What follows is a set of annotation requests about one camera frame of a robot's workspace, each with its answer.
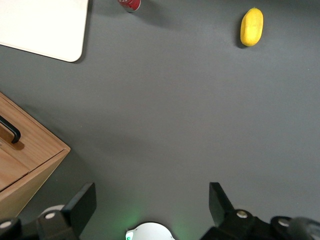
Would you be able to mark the wooden drawer front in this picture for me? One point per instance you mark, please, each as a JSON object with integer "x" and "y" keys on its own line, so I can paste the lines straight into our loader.
{"x": 10, "y": 172}
{"x": 37, "y": 136}

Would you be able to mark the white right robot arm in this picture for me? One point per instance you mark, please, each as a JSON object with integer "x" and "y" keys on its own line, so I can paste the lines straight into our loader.
{"x": 150, "y": 232}

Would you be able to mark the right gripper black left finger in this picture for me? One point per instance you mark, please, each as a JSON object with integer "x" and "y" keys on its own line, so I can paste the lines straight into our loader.
{"x": 80, "y": 207}

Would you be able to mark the wooden drawer cabinet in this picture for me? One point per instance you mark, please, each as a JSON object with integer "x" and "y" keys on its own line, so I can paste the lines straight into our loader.
{"x": 32, "y": 190}

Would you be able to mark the yellow lemon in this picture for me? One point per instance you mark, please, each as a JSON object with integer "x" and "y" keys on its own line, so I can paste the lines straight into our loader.
{"x": 251, "y": 27}

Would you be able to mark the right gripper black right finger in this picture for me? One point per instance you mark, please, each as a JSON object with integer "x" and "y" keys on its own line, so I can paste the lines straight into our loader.
{"x": 222, "y": 207}

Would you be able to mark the beige rectangular tray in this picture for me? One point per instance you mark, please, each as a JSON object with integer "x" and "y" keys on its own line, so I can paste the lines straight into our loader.
{"x": 37, "y": 25}

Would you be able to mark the small red coke bottle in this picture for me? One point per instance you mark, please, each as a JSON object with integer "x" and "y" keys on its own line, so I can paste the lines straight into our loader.
{"x": 130, "y": 5}

